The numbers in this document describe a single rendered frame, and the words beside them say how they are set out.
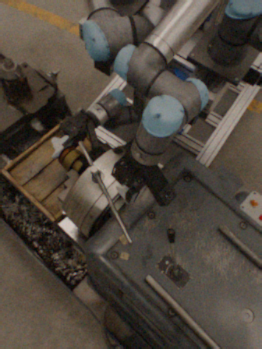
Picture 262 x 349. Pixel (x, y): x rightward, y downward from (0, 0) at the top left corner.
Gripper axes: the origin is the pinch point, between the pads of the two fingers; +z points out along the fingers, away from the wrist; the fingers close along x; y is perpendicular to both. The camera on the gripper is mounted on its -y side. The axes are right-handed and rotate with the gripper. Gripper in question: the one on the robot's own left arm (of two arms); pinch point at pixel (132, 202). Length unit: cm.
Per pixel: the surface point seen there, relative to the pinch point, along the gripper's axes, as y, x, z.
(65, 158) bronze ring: 31.1, -6.8, 19.5
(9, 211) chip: 52, 1, 78
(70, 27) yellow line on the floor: 158, -141, 100
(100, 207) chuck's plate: 7.5, 1.8, 11.3
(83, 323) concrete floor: -5, -2, 135
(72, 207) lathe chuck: 15.1, 5.3, 17.7
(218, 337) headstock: -38.8, 7.2, 8.1
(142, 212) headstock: -3.0, -3.2, 5.5
